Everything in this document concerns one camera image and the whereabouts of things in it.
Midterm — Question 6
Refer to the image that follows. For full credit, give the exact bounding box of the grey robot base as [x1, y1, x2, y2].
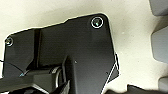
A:
[1, 13, 120, 94]

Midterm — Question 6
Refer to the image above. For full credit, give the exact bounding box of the grey trash bin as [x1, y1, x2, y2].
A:
[150, 26, 168, 63]

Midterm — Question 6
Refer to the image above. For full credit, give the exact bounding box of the blue cable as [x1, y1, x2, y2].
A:
[0, 59, 27, 78]

